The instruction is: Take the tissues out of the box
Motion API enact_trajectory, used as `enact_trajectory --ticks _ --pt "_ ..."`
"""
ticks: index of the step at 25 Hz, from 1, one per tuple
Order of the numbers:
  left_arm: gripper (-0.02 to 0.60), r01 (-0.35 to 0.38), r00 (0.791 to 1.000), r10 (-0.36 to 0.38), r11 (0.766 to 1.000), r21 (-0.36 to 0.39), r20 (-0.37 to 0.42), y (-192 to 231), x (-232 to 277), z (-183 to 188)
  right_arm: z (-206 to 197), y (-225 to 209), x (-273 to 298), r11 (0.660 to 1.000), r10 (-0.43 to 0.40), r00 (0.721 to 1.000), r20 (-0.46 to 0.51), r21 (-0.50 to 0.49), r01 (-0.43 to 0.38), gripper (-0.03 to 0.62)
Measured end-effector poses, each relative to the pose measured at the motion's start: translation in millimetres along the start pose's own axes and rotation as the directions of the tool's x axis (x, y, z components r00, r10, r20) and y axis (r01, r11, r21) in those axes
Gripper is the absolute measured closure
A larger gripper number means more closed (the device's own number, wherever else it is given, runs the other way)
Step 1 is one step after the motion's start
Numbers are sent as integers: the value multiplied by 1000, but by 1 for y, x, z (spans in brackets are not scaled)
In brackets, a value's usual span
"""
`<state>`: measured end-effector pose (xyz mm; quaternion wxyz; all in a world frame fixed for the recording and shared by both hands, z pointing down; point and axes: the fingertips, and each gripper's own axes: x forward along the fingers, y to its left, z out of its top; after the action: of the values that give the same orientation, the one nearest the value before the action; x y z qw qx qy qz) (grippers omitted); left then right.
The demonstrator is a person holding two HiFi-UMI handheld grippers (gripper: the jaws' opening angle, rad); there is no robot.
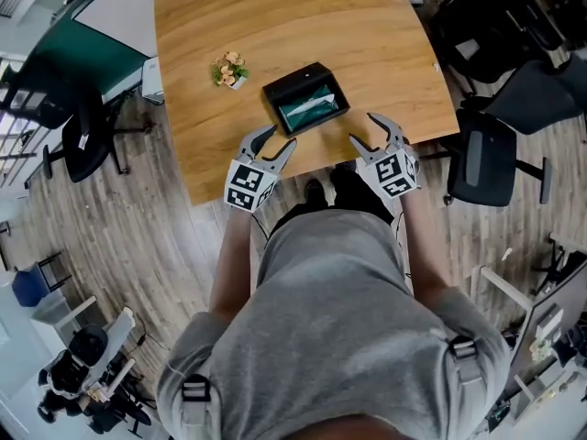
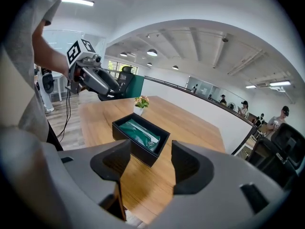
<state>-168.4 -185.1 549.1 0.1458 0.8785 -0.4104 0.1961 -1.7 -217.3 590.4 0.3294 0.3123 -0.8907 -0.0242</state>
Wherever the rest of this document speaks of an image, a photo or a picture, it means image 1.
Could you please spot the person's right black shoe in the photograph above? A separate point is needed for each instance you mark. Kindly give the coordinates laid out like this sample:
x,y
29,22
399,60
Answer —
x,y
346,168

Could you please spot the person's right forearm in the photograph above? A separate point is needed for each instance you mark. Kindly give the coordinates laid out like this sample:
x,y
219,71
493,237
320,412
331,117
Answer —
x,y
424,245

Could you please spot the person's left forearm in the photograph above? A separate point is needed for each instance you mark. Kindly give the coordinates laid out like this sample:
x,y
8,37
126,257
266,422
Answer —
x,y
231,264

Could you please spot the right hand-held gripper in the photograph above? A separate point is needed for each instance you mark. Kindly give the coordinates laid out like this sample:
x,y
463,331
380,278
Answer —
x,y
392,174

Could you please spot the grey desk partition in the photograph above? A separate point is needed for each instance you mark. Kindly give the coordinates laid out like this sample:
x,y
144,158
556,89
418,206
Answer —
x,y
550,291

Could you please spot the person's black trousers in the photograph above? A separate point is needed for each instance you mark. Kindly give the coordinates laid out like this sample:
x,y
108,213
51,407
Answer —
x,y
362,200

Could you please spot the white paper piece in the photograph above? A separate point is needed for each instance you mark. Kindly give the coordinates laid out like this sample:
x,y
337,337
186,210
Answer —
x,y
309,104

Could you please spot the blue bin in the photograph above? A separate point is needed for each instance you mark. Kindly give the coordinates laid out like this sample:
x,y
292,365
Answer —
x,y
27,287

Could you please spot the large paned window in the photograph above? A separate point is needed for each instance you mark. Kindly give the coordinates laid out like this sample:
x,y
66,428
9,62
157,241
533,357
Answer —
x,y
18,149

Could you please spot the black metal stool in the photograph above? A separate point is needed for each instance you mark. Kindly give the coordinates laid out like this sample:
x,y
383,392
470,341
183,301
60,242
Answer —
x,y
54,271

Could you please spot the white partition panel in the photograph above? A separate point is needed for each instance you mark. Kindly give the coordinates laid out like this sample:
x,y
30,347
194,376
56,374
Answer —
x,y
119,21

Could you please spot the person's left black shoe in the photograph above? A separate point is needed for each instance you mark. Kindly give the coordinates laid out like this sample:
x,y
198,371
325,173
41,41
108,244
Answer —
x,y
315,191

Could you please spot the white flower bunch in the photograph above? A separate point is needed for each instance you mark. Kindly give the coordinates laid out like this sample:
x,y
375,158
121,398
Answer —
x,y
539,350

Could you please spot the person's black shoe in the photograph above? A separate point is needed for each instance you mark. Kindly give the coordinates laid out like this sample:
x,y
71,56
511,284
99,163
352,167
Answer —
x,y
315,191
346,168

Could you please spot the small potted flower plant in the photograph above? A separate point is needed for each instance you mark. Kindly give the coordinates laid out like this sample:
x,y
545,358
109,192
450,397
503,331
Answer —
x,y
229,71

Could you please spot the white floor appliance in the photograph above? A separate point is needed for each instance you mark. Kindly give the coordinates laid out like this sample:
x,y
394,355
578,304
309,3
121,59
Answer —
x,y
152,78

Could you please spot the white desk frame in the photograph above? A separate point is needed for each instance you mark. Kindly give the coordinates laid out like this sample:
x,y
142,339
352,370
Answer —
x,y
497,284

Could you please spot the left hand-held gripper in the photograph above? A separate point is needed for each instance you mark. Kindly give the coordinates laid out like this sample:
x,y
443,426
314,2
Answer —
x,y
247,186

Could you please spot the person's grey shirt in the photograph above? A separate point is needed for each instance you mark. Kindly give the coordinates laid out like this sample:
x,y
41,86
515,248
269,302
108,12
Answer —
x,y
330,328

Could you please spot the green partition panel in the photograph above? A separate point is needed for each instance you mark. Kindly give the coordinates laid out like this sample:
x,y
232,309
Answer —
x,y
87,53

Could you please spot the black rectangular box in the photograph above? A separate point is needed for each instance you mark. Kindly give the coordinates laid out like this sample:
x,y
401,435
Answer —
x,y
286,83

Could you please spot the white desk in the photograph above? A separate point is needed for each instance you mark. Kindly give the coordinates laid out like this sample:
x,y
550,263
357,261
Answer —
x,y
55,310

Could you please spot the green tissue pack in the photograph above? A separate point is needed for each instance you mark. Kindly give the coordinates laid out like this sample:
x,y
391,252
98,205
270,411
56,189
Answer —
x,y
316,115

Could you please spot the white cardboard box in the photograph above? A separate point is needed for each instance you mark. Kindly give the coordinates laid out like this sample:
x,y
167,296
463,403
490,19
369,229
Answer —
x,y
549,321

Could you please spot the small white table clip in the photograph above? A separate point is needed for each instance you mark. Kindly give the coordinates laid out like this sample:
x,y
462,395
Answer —
x,y
435,67

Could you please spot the black mesh office chair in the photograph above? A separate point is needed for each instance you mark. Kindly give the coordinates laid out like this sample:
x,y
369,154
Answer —
x,y
483,163

